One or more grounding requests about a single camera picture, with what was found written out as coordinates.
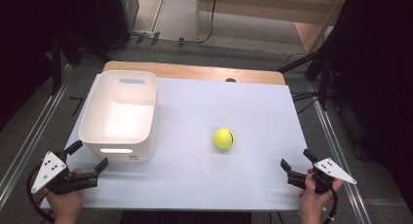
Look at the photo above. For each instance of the wooden table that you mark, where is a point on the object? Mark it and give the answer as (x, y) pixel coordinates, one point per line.
(195, 72)

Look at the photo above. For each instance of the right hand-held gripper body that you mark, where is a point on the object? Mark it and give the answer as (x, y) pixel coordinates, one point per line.
(324, 173)

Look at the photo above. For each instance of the black tripod stand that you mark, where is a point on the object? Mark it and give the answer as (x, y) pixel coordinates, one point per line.
(65, 52)
(311, 65)

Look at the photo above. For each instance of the yellow tennis ball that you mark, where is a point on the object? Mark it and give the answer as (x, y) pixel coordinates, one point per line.
(223, 138)

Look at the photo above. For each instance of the person's right hand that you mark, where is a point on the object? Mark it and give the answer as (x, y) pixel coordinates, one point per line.
(315, 201)

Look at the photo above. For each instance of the light wooden cabinet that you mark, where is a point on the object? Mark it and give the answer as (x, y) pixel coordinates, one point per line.
(259, 9)

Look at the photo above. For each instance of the white plastic storage bin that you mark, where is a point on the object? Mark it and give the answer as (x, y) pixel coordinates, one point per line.
(120, 117)

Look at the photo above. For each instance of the white table mat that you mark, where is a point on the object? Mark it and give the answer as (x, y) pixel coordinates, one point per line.
(207, 146)

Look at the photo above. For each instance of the person's left hand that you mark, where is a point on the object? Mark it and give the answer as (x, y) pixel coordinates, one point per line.
(66, 203)

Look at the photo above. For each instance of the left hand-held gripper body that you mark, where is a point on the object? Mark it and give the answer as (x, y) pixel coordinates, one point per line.
(52, 172)

